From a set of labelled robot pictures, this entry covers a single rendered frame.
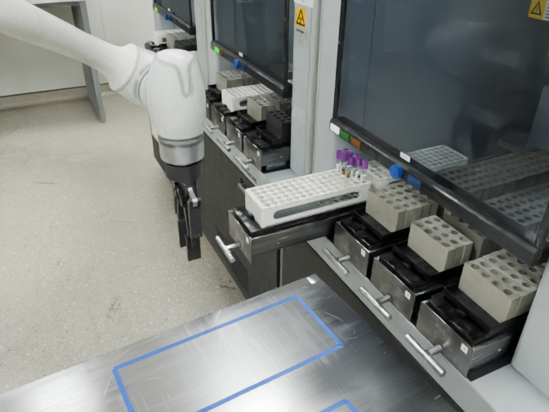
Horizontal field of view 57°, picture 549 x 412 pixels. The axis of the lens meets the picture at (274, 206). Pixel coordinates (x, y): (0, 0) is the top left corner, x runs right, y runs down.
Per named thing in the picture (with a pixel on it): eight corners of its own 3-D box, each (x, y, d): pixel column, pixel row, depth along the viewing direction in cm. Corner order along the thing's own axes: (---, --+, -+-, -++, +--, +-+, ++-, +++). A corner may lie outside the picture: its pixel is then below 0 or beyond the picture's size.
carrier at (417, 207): (419, 229, 114) (423, 206, 110) (412, 231, 113) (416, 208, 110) (387, 204, 122) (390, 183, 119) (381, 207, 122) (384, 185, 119)
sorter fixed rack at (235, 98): (293, 95, 196) (293, 78, 193) (305, 103, 188) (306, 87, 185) (221, 105, 185) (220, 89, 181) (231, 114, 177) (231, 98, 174)
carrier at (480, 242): (484, 261, 104) (491, 237, 101) (477, 264, 103) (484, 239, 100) (445, 232, 113) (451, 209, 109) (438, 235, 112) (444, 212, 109)
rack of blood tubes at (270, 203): (347, 186, 134) (350, 165, 131) (369, 203, 126) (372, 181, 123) (244, 211, 123) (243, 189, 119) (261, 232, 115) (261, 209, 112)
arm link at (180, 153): (195, 120, 105) (197, 147, 108) (152, 127, 101) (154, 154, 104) (210, 136, 98) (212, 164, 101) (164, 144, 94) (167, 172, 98)
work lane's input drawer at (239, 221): (440, 179, 152) (446, 152, 147) (475, 200, 142) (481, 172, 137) (212, 238, 125) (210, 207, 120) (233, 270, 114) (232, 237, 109)
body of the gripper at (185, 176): (207, 163, 101) (209, 203, 106) (194, 147, 107) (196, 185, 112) (170, 170, 98) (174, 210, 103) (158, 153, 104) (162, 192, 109)
